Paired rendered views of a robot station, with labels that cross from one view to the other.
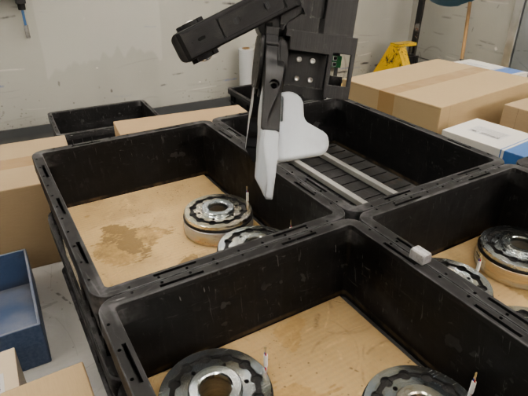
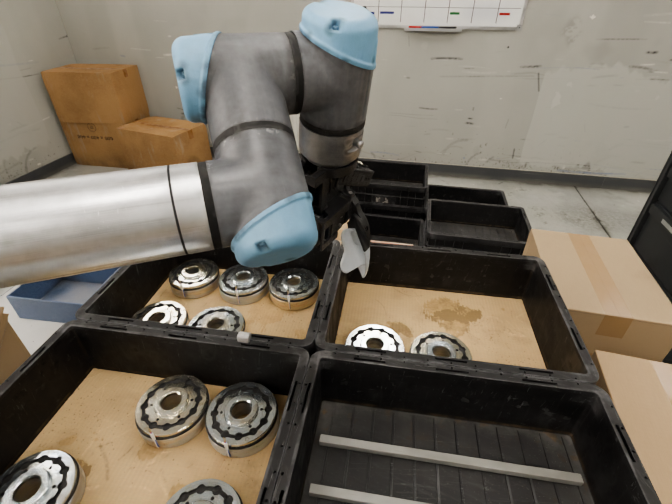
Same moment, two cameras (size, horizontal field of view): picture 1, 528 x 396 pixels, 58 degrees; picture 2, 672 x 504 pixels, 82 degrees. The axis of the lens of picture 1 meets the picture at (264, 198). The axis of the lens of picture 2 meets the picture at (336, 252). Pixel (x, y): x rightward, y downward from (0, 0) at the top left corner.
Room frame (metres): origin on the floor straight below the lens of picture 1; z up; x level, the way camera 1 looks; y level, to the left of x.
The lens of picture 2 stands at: (0.76, -0.38, 1.37)
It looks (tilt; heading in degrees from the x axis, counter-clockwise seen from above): 35 degrees down; 130
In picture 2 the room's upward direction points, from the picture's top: straight up
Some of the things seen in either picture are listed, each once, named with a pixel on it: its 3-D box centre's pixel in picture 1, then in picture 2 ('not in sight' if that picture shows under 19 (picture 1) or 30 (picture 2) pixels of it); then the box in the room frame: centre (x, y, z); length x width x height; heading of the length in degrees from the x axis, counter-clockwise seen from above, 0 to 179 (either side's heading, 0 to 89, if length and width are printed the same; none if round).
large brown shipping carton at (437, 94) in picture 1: (432, 115); not in sight; (1.22, -0.45, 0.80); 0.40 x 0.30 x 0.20; 126
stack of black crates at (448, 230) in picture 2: not in sight; (467, 264); (0.33, 1.02, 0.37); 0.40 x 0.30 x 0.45; 28
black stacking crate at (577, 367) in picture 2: (174, 219); (438, 322); (0.58, 0.13, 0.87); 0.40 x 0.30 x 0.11; 31
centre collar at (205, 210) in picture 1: (218, 208); (441, 352); (0.61, 0.07, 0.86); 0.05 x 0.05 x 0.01
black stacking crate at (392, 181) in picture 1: (340, 172); (453, 501); (0.73, -0.13, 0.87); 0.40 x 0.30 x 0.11; 31
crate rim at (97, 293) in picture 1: (170, 187); (443, 301); (0.58, 0.13, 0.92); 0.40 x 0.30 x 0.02; 31
